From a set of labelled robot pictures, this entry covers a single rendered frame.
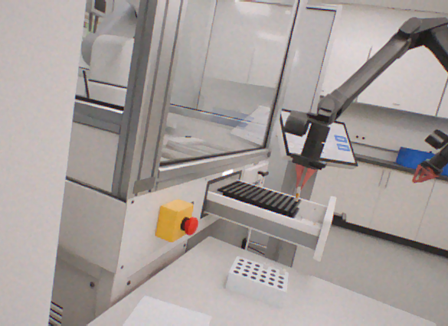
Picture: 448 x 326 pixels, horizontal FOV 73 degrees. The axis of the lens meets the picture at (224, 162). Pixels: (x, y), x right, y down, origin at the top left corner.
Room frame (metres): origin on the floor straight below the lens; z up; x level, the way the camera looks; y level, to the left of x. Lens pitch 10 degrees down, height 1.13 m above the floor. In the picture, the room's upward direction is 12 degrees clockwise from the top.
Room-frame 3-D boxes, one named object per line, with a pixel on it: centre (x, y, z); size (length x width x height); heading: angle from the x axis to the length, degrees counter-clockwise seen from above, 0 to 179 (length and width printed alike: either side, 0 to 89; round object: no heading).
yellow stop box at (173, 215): (0.61, 0.08, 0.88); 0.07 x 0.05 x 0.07; 159
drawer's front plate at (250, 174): (1.22, -0.14, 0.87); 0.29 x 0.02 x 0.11; 159
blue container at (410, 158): (3.66, -2.41, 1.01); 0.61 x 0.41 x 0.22; 75
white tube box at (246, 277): (0.61, -0.13, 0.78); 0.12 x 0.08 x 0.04; 77
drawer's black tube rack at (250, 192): (0.89, -0.13, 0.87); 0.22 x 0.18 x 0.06; 69
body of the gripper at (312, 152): (0.90, -0.25, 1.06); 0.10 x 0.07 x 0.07; 69
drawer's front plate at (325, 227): (0.82, -0.32, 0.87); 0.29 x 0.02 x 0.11; 159
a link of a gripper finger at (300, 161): (0.90, -0.24, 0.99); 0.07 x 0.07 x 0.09; 69
